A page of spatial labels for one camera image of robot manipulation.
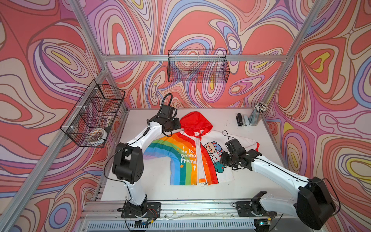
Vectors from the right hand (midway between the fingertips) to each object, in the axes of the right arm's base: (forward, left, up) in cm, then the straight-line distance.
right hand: (222, 163), depth 84 cm
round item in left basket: (+9, +65, +23) cm, 69 cm away
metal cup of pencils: (+32, -30, +5) cm, 44 cm away
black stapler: (+35, -20, -2) cm, 41 cm away
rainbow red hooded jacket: (+9, +17, -5) cm, 20 cm away
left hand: (+23, +24, +9) cm, 35 cm away
